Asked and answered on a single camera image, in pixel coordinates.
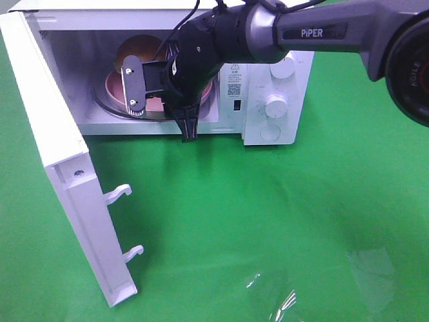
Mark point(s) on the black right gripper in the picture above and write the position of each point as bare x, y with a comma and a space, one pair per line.
179, 83

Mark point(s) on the pink round plate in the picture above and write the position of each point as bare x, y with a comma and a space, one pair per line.
114, 87

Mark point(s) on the burger with lettuce and tomato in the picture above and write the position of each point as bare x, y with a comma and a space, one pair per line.
143, 46

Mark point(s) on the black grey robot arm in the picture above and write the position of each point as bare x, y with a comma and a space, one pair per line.
390, 36

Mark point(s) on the white microwave oven body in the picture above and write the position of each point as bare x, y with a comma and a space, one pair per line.
63, 53

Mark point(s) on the lower white microwave knob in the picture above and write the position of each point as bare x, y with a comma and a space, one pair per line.
276, 106

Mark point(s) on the white microwave knob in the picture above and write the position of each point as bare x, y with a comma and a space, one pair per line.
284, 68
276, 106

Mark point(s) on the upper white microwave knob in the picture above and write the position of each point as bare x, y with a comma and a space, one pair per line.
284, 68

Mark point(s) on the clear tape patch near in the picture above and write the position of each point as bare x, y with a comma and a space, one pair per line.
270, 296

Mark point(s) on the clear tape patch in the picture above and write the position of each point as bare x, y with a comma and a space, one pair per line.
270, 296
373, 272

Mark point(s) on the clear tape patch right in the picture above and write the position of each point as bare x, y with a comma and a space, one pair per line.
373, 272

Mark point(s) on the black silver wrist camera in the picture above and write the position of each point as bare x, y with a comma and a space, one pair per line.
133, 85

